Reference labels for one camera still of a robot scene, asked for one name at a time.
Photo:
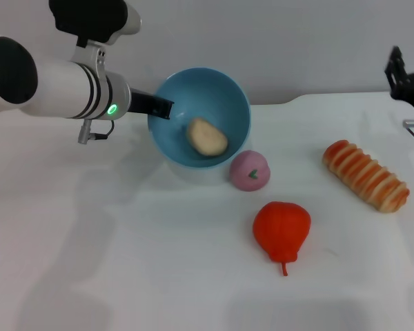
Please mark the blue plastic bowl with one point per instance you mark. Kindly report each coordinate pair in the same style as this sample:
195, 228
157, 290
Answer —
210, 96

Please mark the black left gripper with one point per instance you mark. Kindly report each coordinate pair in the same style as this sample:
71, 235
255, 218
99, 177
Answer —
141, 102

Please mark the orange striped long bread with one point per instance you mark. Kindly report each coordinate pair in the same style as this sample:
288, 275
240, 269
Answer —
365, 176

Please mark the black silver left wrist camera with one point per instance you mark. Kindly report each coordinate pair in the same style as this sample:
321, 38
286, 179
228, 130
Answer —
86, 17

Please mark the pink peach bun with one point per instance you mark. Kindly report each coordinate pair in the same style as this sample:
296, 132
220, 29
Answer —
248, 163

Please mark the beige egg yolk pastry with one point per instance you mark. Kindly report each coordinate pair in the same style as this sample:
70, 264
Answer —
207, 138

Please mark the red toy pear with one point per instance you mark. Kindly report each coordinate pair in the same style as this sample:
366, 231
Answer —
279, 227

